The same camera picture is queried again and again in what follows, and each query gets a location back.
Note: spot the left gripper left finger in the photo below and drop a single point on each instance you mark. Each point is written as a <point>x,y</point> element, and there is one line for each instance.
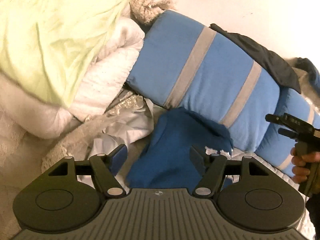
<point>105,167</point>

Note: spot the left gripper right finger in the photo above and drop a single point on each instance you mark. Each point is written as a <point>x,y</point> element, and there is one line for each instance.
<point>211,168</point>

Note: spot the navy blue sweatshirt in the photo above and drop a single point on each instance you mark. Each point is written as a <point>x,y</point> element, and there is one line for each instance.
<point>164,162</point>

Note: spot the person's right hand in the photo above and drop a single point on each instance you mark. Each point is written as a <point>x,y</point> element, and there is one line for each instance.
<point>300,171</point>

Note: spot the right blue striped pillow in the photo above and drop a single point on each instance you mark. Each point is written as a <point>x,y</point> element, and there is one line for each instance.
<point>275,148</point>

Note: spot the blue striped pillow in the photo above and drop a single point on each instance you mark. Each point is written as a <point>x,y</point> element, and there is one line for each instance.
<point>275,148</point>
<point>186,64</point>

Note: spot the silver satin sheet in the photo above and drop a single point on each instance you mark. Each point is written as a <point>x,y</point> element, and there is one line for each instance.
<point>132,127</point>

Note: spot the black garment behind pillows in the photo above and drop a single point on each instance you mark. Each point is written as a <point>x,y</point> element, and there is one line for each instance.
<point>276,66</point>

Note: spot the white puffy comforter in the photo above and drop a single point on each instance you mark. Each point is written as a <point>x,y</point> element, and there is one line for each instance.
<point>101,84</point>

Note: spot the left blue striped pillow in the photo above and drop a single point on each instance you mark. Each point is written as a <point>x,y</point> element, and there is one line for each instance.
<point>186,64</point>

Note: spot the light green sheet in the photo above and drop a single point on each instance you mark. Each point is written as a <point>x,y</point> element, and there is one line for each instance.
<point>47,45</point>

